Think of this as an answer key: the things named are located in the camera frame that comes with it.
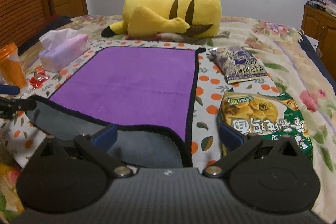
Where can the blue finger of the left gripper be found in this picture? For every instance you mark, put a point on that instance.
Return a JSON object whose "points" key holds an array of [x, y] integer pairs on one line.
{"points": [[9, 90]]}

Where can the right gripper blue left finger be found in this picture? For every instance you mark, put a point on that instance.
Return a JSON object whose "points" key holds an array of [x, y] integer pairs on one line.
{"points": [[105, 138]]}

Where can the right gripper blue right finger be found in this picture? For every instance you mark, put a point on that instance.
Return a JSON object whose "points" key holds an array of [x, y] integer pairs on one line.
{"points": [[230, 137]]}

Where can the purple and grey towel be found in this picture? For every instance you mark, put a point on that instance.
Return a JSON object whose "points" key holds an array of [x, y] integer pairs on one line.
{"points": [[148, 93]]}

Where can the orange plastic cup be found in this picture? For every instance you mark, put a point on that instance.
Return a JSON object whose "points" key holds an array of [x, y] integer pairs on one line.
{"points": [[11, 69]]}

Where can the small red candy wrapper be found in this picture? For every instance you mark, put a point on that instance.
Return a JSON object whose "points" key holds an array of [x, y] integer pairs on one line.
{"points": [[38, 79]]}

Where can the orange-dotted white cloth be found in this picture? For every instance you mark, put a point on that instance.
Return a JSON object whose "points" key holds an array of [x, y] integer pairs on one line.
{"points": [[19, 138]]}

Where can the green noodle snack bag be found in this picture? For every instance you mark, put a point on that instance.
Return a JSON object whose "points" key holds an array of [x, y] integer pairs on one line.
{"points": [[268, 116]]}

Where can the pink tissue pack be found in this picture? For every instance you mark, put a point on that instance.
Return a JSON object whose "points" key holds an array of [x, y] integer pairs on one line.
{"points": [[61, 47]]}

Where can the purple snack bag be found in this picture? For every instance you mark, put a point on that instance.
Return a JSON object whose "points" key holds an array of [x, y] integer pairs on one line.
{"points": [[237, 64]]}

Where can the floral bed blanket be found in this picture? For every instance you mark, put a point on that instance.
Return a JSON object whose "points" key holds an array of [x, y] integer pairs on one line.
{"points": [[290, 68]]}

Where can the white paper by cabinet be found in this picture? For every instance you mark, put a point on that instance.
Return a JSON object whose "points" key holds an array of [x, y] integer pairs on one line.
{"points": [[314, 42]]}

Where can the yellow Pikachu plush toy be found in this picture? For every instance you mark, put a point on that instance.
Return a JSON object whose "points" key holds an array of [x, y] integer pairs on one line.
{"points": [[145, 18]]}

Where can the wooden cabinet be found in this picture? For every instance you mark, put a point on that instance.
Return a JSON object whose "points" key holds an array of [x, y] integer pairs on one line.
{"points": [[321, 26]]}

